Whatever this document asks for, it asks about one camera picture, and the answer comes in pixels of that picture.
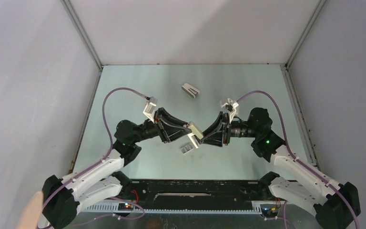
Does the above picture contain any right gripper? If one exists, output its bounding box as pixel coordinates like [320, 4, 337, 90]
[200, 112, 258, 147]

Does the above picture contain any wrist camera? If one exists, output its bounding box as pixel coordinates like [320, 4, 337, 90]
[142, 96, 158, 123]
[220, 98, 239, 123]

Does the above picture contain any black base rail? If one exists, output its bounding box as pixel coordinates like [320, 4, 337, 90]
[119, 179, 281, 214]

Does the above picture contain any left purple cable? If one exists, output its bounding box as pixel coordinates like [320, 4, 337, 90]
[36, 87, 149, 229]

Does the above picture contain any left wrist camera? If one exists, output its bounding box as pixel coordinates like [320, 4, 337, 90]
[142, 96, 158, 123]

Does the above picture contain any staple tray with staples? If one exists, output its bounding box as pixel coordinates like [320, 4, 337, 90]
[181, 143, 194, 154]

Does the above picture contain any beige object in corner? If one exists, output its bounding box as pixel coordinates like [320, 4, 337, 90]
[16, 191, 44, 229]

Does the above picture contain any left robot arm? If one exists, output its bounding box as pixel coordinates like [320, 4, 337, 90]
[42, 107, 199, 229]

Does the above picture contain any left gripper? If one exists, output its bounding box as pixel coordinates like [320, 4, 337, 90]
[132, 107, 192, 144]

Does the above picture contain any cream stapler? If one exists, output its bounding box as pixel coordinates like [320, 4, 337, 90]
[187, 122, 203, 149]

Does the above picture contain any white stapler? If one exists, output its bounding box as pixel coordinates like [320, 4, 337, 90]
[181, 83, 200, 99]

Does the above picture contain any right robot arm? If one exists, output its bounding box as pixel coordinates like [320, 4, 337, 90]
[199, 107, 361, 229]

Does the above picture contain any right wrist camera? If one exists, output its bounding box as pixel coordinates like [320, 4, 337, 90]
[220, 98, 239, 123]

